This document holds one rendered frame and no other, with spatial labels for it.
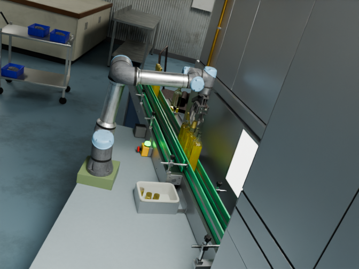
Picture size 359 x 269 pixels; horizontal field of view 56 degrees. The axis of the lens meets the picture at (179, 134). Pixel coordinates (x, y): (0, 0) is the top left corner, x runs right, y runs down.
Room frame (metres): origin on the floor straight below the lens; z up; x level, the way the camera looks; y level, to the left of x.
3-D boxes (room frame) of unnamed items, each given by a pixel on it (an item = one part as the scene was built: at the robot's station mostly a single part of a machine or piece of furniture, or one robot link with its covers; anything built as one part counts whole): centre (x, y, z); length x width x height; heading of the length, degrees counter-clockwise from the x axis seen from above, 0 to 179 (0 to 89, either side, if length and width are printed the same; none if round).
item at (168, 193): (1.58, 0.03, 0.80); 0.22 x 0.17 x 0.09; 111
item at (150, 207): (1.59, 0.01, 0.79); 0.27 x 0.17 x 0.08; 111
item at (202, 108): (1.91, -0.08, 1.29); 0.09 x 0.08 x 0.12; 20
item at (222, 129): (1.69, -0.31, 1.15); 0.90 x 0.03 x 0.34; 21
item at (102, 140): (1.67, 0.40, 0.99); 0.13 x 0.12 x 0.14; 15
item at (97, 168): (1.67, 0.40, 0.87); 0.15 x 0.15 x 0.10
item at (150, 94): (2.59, 0.24, 0.93); 1.75 x 0.01 x 0.08; 21
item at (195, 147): (1.83, -0.11, 0.99); 0.06 x 0.06 x 0.21; 20
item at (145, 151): (2.10, 0.20, 0.79); 0.07 x 0.07 x 0.07; 21
